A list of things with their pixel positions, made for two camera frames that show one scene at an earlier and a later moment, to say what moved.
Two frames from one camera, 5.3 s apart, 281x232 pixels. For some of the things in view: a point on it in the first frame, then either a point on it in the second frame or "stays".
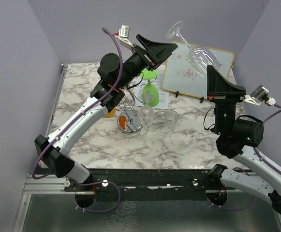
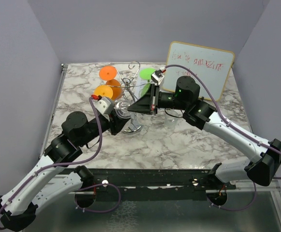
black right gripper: x=219 y=90 → x=148 y=103
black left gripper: x=155 y=53 → x=116 y=124
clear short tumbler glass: x=171 y=117 stays
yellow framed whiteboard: x=180 y=76 stays
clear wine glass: x=199 y=57 → x=121 y=109
